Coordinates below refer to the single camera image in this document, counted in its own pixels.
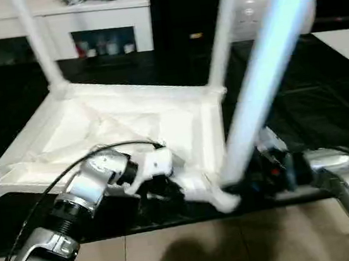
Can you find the grey pillow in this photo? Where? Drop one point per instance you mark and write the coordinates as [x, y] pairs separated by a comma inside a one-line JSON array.
[[252, 16]]

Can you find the white flat board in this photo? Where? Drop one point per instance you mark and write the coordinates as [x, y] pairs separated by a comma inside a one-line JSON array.
[[345, 45]]

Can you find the white plastic table top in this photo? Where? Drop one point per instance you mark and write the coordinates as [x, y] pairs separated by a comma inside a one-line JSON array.
[[80, 116]]

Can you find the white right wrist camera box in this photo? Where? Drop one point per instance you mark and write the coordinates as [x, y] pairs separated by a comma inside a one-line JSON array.
[[274, 139]]

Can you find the black mat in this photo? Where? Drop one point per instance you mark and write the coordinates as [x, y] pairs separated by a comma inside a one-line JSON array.
[[317, 97]]

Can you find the black cabinet with gold label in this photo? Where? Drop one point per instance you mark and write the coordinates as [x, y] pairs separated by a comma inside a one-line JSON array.
[[178, 9]]

